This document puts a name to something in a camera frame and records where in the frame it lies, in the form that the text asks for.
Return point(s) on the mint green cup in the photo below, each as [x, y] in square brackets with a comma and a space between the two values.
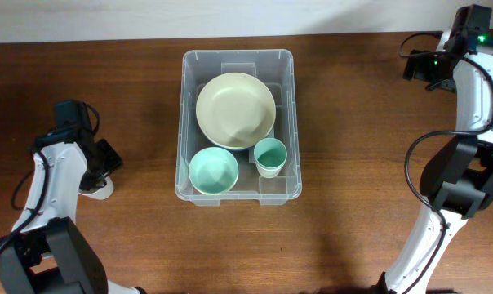
[270, 154]

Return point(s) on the cream cup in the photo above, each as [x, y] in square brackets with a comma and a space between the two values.
[268, 172]

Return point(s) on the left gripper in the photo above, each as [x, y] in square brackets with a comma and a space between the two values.
[92, 180]

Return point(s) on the grey cup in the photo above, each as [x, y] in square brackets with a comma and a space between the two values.
[100, 193]

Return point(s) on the clear plastic storage bin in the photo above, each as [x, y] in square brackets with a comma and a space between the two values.
[275, 69]

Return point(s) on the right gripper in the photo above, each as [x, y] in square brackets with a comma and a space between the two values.
[420, 72]

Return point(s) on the mint green small bowl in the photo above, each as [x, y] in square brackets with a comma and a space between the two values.
[213, 154]

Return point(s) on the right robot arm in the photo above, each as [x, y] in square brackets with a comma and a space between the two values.
[457, 182]

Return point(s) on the cream bowl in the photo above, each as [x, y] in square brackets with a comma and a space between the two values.
[235, 91]
[235, 127]

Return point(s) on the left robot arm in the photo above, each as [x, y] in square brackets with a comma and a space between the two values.
[45, 252]

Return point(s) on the yellow small bowl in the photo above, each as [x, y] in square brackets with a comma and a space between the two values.
[213, 178]

